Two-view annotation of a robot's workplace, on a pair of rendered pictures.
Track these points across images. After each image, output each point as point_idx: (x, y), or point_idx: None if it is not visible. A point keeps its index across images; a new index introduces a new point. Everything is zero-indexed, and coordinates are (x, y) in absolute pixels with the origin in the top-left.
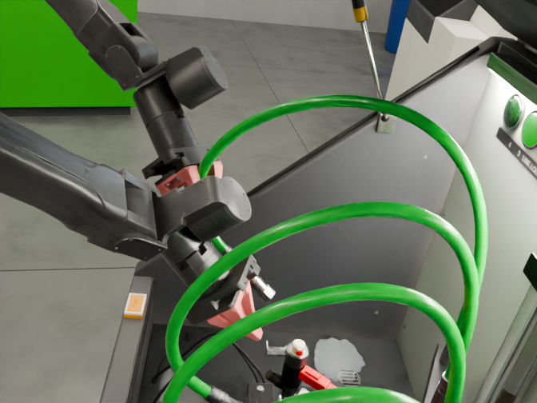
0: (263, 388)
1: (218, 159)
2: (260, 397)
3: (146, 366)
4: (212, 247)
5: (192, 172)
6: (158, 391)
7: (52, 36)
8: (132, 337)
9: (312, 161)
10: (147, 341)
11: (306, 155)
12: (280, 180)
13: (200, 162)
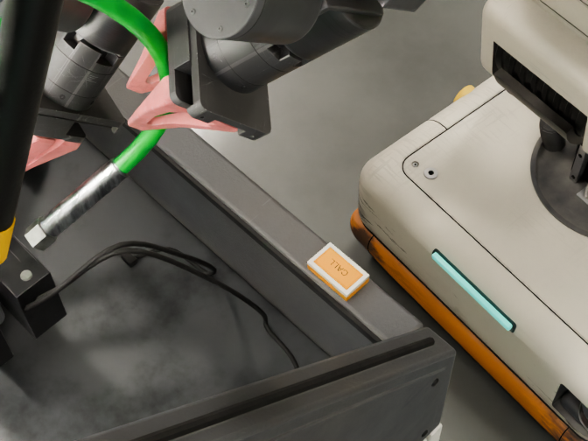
0: (22, 277)
1: (171, 91)
2: (17, 265)
3: (304, 338)
4: (58, 40)
5: (157, 19)
6: (248, 322)
7: None
8: (281, 234)
9: (126, 423)
10: (334, 346)
11: (157, 432)
12: (199, 402)
13: (157, 29)
